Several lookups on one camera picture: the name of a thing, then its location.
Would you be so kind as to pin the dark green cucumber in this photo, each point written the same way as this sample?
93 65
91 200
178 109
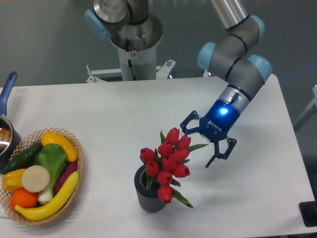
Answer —
22 160

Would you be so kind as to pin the red tulip bouquet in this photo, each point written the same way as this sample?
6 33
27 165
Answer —
167 163

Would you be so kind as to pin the black device at table edge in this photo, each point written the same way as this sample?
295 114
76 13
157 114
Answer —
309 213

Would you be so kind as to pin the green bok choy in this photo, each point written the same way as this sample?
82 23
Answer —
53 158

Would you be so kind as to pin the white metal base frame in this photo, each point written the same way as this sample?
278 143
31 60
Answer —
169 70

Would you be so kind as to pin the blue handled saucepan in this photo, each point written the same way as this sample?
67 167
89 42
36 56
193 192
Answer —
9 137

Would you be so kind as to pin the long yellow banana squash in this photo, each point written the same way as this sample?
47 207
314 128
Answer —
52 207

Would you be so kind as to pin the beige round disc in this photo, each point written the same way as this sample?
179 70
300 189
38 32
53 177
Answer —
35 178

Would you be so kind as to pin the woven wicker basket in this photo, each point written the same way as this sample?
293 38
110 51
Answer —
24 144

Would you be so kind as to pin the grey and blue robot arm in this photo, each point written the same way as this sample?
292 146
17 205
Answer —
228 60

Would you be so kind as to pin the orange fruit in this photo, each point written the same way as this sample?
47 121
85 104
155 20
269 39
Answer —
23 198

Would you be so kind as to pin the purple sweet potato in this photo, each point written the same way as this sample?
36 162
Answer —
69 169

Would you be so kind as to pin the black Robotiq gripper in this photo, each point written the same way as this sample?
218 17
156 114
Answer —
218 124

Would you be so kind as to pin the yellow bell pepper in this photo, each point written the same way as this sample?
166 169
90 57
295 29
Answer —
12 181

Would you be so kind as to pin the white frame at right edge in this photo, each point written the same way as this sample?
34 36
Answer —
307 112

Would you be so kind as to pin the dark grey ribbed vase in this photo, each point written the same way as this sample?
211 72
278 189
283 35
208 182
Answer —
148 198

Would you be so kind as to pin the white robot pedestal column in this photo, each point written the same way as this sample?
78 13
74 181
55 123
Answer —
137 49

